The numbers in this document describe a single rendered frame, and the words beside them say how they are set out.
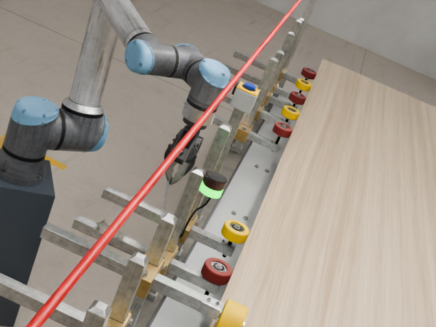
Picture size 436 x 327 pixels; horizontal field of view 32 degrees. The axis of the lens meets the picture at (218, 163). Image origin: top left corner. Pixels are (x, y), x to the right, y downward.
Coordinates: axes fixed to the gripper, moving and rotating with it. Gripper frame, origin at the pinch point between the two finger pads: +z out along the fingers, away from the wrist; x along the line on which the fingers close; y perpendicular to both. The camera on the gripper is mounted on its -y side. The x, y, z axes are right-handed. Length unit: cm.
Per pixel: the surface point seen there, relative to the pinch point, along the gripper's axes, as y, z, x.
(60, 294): -155, -67, -15
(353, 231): 38, 8, -59
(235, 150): 107, 27, -8
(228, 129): 7.4, -19.2, -9.0
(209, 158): 7.0, -8.6, -7.4
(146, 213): 3.3, 14.7, 3.6
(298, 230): 21.4, 7.6, -41.0
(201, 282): -21.9, 12.9, -20.5
